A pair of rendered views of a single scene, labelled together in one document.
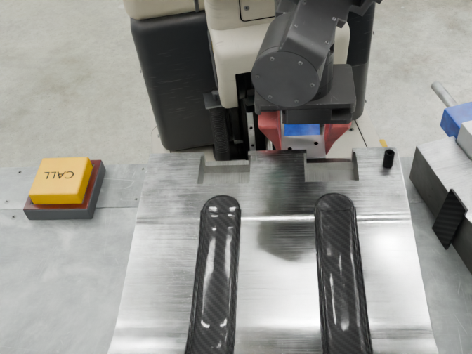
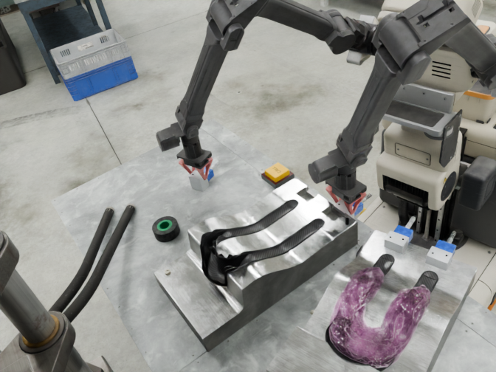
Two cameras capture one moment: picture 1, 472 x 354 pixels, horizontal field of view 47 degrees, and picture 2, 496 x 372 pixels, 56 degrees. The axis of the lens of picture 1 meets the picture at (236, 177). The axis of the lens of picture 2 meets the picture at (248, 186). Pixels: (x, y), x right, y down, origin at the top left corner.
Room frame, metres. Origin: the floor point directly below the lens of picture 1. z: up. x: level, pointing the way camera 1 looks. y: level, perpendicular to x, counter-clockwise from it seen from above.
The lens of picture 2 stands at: (-0.34, -0.69, 1.80)
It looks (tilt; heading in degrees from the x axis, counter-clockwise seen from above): 40 degrees down; 53
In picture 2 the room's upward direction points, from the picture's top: 12 degrees counter-clockwise
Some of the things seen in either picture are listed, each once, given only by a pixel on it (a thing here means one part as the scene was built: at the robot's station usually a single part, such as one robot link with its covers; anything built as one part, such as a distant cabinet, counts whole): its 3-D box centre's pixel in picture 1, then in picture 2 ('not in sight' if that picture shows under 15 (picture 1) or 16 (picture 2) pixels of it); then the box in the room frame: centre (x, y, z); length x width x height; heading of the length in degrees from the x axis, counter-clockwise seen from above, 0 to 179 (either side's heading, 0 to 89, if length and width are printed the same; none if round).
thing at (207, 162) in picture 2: not in sight; (199, 167); (0.28, 0.39, 0.88); 0.07 x 0.07 x 0.09; 13
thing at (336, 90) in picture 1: (304, 69); (345, 178); (0.44, -0.08, 0.96); 0.10 x 0.07 x 0.07; 81
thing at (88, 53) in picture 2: not in sight; (90, 53); (1.15, 3.19, 0.28); 0.61 x 0.41 x 0.15; 163
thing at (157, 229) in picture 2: not in sight; (166, 229); (0.06, 0.31, 0.82); 0.08 x 0.08 x 0.04
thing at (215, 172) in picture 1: (226, 178); (308, 198); (0.38, 0.01, 0.87); 0.05 x 0.05 x 0.04; 81
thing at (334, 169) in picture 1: (329, 176); (333, 217); (0.37, -0.10, 0.87); 0.05 x 0.05 x 0.04; 81
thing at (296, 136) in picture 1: (301, 134); (355, 204); (0.48, -0.09, 0.83); 0.13 x 0.05 x 0.05; 171
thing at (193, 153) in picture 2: not in sight; (193, 148); (0.28, 0.40, 0.96); 0.10 x 0.07 x 0.07; 103
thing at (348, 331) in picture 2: not in sight; (378, 307); (0.18, -0.36, 0.90); 0.26 x 0.18 x 0.08; 9
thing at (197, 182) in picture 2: not in sight; (207, 173); (0.31, 0.41, 0.83); 0.13 x 0.05 x 0.05; 13
